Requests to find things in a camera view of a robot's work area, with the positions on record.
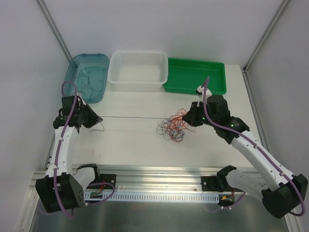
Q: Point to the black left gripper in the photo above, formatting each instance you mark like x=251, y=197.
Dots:
x=87, y=117

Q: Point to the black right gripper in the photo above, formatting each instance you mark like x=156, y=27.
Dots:
x=195, y=115

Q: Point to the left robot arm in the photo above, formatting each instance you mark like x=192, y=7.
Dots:
x=61, y=189

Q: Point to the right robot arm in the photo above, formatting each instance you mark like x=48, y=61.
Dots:
x=280, y=190

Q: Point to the green plastic tray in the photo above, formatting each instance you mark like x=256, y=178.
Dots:
x=185, y=75

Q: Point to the translucent blue plastic bin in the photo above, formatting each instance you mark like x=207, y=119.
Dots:
x=88, y=74

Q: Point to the white perforated plastic basket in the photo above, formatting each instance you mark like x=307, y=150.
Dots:
x=138, y=70

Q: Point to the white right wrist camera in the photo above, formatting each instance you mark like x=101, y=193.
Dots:
x=200, y=92

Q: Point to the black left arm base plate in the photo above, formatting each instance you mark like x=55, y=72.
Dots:
x=107, y=178

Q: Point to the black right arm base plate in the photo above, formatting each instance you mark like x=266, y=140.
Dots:
x=209, y=183

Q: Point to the aluminium mounting rail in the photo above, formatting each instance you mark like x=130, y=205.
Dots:
x=158, y=179

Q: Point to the slotted white cable duct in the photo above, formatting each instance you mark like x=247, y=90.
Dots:
x=165, y=197

